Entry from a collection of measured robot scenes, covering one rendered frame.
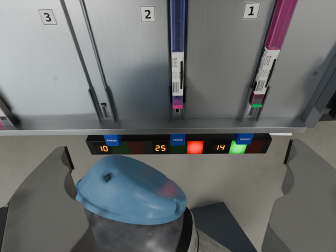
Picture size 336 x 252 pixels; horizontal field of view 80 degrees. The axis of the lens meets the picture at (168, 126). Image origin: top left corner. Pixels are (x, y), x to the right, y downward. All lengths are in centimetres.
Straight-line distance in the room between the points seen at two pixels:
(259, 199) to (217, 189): 21
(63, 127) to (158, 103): 15
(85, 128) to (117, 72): 11
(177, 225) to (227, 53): 21
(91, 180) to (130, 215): 5
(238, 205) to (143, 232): 96
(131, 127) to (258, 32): 21
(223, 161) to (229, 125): 77
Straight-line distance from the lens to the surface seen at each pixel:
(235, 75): 29
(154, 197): 21
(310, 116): 36
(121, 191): 20
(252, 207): 117
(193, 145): 38
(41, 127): 37
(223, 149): 40
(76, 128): 34
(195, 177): 107
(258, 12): 26
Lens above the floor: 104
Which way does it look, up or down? 88 degrees down
